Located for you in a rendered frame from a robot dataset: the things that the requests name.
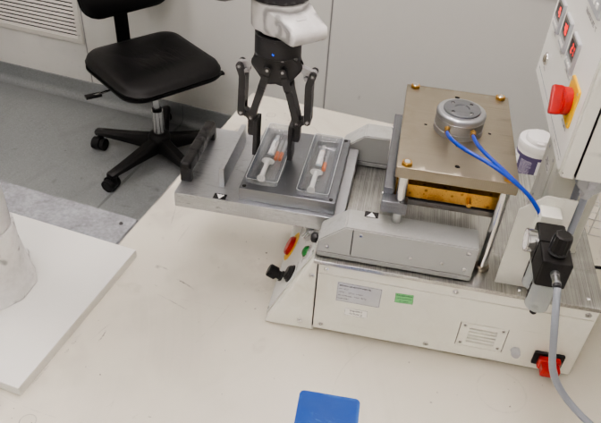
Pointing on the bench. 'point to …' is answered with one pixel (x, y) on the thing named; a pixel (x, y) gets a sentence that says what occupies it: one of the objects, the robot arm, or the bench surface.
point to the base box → (430, 317)
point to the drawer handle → (197, 149)
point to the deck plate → (588, 300)
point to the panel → (292, 263)
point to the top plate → (458, 140)
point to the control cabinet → (566, 119)
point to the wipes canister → (531, 150)
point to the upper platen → (450, 198)
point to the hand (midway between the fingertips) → (274, 139)
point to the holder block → (276, 195)
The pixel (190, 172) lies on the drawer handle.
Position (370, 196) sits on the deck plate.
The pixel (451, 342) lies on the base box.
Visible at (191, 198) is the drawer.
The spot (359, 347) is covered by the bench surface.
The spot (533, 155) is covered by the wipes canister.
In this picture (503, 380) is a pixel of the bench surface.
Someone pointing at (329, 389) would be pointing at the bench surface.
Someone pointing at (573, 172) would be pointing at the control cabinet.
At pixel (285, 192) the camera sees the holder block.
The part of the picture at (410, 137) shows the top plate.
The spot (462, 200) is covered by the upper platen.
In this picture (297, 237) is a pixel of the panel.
